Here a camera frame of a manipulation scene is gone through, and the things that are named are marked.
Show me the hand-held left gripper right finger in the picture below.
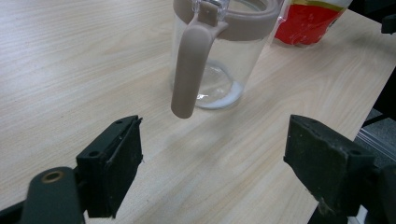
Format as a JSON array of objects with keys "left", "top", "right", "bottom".
[{"left": 283, "top": 114, "right": 379, "bottom": 217}]

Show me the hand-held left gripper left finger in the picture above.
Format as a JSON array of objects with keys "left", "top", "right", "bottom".
[{"left": 76, "top": 115, "right": 144, "bottom": 219}]

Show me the glass jar with taupe handle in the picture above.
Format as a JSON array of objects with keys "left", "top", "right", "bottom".
[{"left": 169, "top": 0, "right": 286, "bottom": 119}]

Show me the red and white plastic bag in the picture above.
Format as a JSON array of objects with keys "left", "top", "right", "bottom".
[{"left": 274, "top": 0, "right": 354, "bottom": 48}]

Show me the aluminium floor rail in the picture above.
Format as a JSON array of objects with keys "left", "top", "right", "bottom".
[{"left": 356, "top": 126, "right": 396, "bottom": 161}]

